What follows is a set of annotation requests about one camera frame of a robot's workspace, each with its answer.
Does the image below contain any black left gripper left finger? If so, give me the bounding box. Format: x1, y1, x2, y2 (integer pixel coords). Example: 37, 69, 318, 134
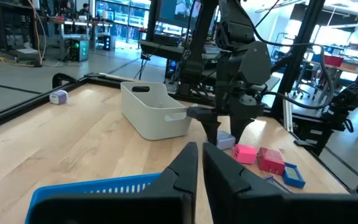
142, 142, 200, 197

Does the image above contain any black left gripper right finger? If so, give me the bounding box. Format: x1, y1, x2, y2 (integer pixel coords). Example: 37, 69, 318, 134
202, 142, 287, 197

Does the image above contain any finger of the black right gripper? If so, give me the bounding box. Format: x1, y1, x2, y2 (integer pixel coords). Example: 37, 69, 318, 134
230, 117, 254, 144
201, 121, 221, 146

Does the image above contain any lavender cube charger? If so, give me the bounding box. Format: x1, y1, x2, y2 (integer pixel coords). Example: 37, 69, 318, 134
216, 130, 236, 151

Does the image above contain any pink wall charger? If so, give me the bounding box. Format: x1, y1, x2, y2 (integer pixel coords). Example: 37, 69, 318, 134
232, 144, 257, 165

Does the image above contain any red wall charger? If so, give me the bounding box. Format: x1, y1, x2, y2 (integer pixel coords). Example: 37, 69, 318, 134
256, 147, 286, 176

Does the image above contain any red storage bin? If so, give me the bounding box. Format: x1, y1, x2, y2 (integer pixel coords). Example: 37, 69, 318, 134
323, 54, 344, 68

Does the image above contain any blue slotted plastic basket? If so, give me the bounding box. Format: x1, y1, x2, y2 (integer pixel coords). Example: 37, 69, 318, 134
25, 172, 163, 224

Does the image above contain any large display screen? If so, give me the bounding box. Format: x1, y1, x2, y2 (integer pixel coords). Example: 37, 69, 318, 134
155, 0, 205, 29

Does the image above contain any computer tower with green light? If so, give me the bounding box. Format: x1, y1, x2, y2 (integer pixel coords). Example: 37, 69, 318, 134
68, 39, 90, 62

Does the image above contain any person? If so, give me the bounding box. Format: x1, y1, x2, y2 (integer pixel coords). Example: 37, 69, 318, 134
79, 2, 92, 17

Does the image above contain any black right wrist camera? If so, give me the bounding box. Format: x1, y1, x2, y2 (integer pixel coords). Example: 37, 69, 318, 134
239, 40, 272, 86

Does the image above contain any white plastic bin with handles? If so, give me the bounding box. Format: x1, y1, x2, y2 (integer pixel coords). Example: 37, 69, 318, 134
120, 81, 198, 141

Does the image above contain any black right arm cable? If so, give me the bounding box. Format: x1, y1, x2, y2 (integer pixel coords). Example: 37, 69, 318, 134
253, 15, 336, 110

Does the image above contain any purple and white wall charger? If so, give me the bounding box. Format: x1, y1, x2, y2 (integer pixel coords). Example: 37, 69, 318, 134
48, 90, 68, 105

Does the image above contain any black frame clamp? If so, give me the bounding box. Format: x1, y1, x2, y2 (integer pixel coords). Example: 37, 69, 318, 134
52, 73, 78, 90

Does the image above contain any black table frame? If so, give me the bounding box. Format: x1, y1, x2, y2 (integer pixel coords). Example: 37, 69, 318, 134
0, 0, 358, 194

